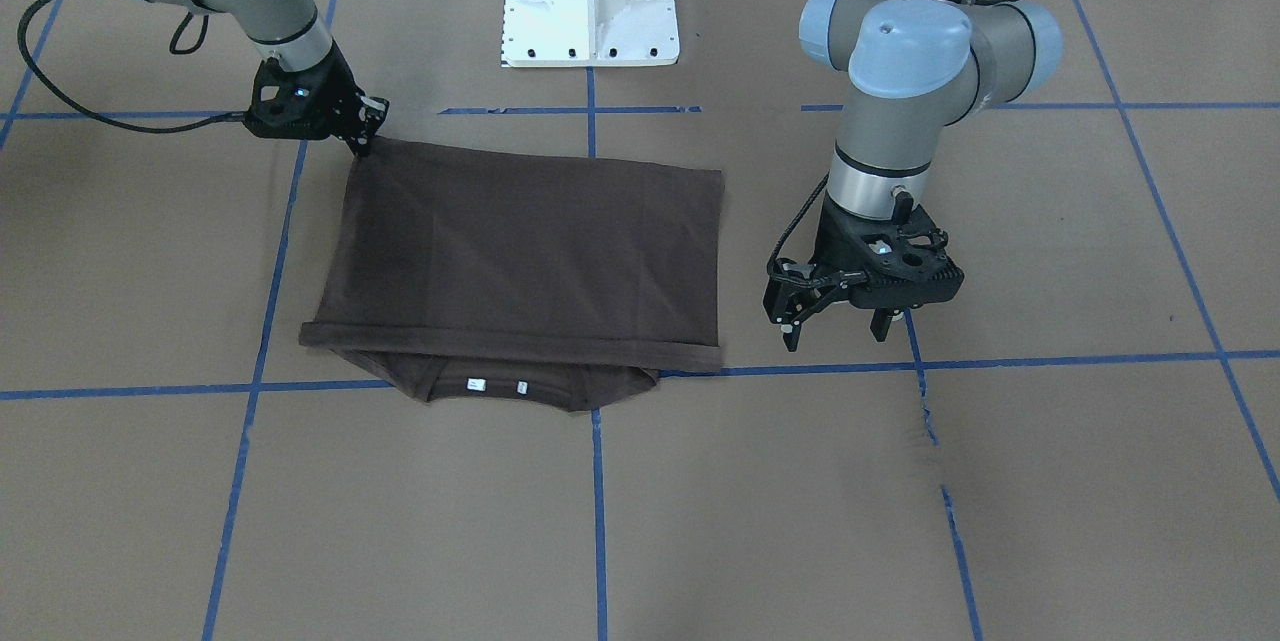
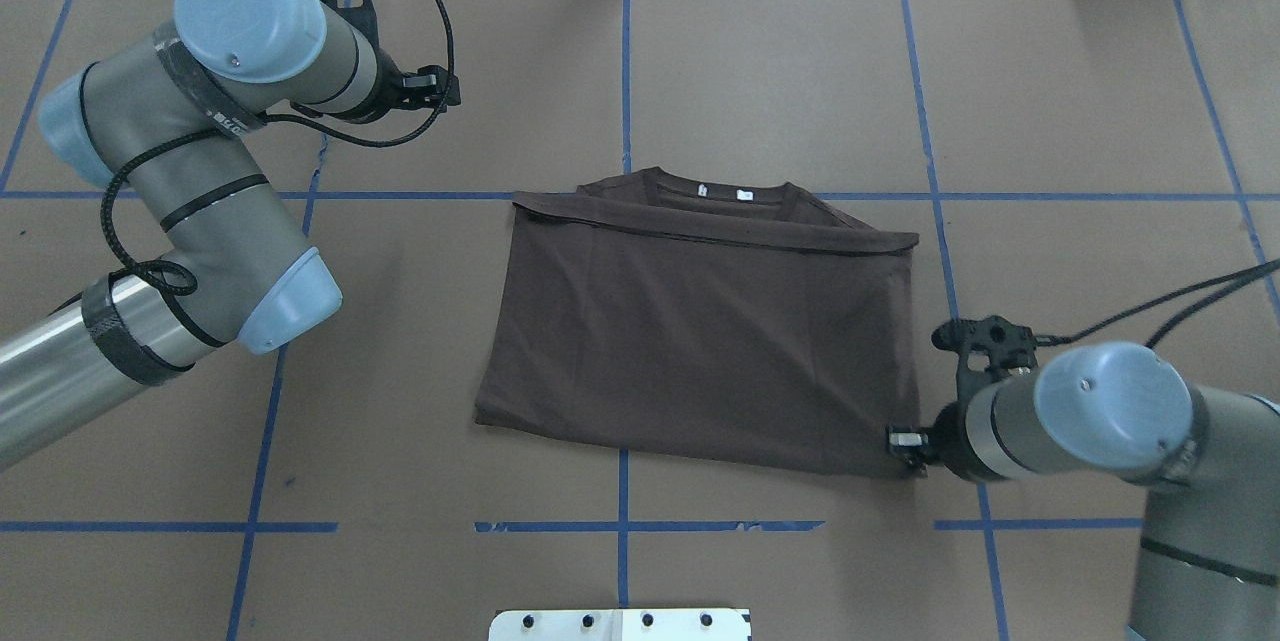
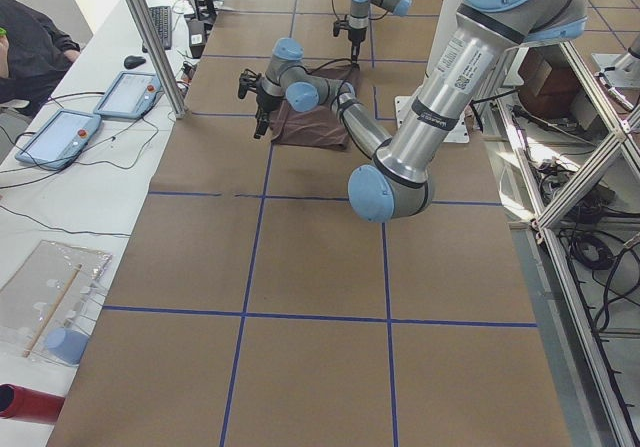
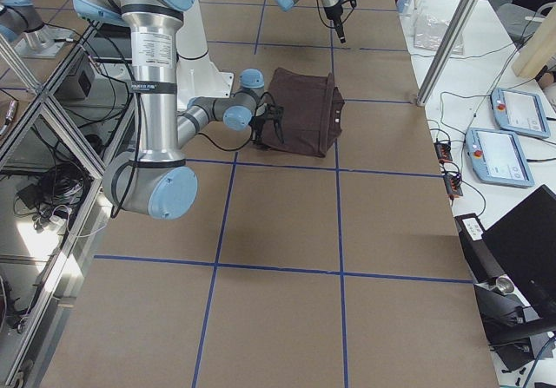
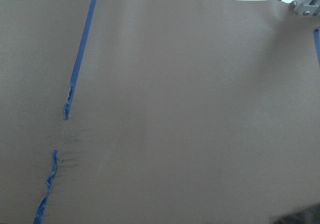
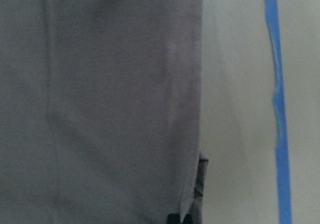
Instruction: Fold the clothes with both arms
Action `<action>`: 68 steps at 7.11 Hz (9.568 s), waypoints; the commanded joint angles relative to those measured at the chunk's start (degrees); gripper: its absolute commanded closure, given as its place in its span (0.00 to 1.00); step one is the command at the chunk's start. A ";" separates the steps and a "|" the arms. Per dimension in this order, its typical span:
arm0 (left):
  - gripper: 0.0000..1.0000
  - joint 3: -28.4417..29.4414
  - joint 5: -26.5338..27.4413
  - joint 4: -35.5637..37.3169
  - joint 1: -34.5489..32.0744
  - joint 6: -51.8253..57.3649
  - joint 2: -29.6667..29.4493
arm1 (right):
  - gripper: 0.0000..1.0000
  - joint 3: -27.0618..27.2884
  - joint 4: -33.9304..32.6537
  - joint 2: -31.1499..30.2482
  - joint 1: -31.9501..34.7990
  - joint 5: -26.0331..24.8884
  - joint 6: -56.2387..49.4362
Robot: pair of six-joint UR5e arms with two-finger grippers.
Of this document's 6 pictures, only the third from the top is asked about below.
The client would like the red cylinder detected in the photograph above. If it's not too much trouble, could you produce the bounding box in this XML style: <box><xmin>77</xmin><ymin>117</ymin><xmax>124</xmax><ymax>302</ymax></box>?
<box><xmin>1</xmin><ymin>384</ymin><xmax>65</xmax><ymax>424</ymax></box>

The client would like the far teach pendant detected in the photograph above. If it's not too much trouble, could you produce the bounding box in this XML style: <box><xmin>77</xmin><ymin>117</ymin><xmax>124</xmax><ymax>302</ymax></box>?
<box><xmin>94</xmin><ymin>71</ymin><xmax>161</xmax><ymax>120</ymax></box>

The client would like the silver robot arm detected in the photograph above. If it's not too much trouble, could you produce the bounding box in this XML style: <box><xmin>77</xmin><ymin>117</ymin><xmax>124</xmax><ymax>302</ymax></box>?
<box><xmin>334</xmin><ymin>0</ymin><xmax>413</xmax><ymax>63</ymax></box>
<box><xmin>238</xmin><ymin>0</ymin><xmax>588</xmax><ymax>223</ymax></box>

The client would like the clear plastic bag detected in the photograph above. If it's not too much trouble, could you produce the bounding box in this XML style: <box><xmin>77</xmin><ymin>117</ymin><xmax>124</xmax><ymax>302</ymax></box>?
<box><xmin>1</xmin><ymin>240</ymin><xmax>112</xmax><ymax>365</ymax></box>

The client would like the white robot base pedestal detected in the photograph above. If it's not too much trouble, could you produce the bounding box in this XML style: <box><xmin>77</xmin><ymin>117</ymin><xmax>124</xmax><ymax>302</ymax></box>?
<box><xmin>394</xmin><ymin>0</ymin><xmax>473</xmax><ymax>145</ymax></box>

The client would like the aluminium frame rack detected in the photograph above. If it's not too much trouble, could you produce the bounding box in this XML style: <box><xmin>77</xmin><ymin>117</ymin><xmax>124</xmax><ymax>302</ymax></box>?
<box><xmin>474</xmin><ymin>28</ymin><xmax>639</xmax><ymax>446</ymax></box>

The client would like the black computer mouse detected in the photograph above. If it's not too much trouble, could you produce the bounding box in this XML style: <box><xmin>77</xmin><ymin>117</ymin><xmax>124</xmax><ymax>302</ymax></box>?
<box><xmin>123</xmin><ymin>55</ymin><xmax>146</xmax><ymax>70</ymax></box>

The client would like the aluminium frame post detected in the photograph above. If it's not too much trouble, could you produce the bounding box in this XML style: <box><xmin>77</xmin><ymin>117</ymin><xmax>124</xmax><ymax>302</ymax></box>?
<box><xmin>125</xmin><ymin>0</ymin><xmax>186</xmax><ymax>119</ymax></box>

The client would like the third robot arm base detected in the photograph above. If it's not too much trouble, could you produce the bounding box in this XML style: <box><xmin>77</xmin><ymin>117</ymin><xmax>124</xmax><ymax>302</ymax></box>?
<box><xmin>591</xmin><ymin>37</ymin><xmax>639</xmax><ymax>89</ymax></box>

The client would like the teach pendant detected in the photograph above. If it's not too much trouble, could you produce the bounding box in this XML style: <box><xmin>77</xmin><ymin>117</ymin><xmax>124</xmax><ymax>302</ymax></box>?
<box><xmin>15</xmin><ymin>109</ymin><xmax>102</xmax><ymax>171</ymax></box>
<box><xmin>94</xmin><ymin>71</ymin><xmax>161</xmax><ymax>120</ymax></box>

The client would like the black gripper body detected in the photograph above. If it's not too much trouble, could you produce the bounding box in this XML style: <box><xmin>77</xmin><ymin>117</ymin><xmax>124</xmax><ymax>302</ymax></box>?
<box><xmin>348</xmin><ymin>26</ymin><xmax>367</xmax><ymax>46</ymax></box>
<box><xmin>256</xmin><ymin>91</ymin><xmax>280</xmax><ymax>116</ymax></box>

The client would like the black keyboard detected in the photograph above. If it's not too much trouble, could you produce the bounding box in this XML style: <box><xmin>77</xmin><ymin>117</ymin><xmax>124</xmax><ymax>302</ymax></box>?
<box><xmin>148</xmin><ymin>6</ymin><xmax>173</xmax><ymax>50</ymax></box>

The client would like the dark brown t-shirt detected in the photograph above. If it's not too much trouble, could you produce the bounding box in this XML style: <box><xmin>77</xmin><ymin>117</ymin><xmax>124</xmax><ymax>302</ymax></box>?
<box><xmin>270</xmin><ymin>64</ymin><xmax>362</xmax><ymax>151</ymax></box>

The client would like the blue plastic cup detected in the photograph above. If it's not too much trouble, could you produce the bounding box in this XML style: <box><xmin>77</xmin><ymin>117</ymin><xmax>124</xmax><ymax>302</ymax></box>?
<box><xmin>44</xmin><ymin>327</ymin><xmax>89</xmax><ymax>365</ymax></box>

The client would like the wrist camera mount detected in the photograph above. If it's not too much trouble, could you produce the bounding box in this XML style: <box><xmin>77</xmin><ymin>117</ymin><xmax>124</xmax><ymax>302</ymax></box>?
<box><xmin>332</xmin><ymin>18</ymin><xmax>350</xmax><ymax>38</ymax></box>
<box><xmin>237</xmin><ymin>69</ymin><xmax>262</xmax><ymax>99</ymax></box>

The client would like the near teach pendant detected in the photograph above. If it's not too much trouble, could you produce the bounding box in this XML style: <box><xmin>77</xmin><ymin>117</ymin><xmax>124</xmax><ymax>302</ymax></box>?
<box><xmin>15</xmin><ymin>109</ymin><xmax>102</xmax><ymax>171</ymax></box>

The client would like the person in dark clothes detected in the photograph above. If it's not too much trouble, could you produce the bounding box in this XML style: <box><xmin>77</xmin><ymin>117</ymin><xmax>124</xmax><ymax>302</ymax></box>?
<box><xmin>1</xmin><ymin>0</ymin><xmax>81</xmax><ymax>117</ymax></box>

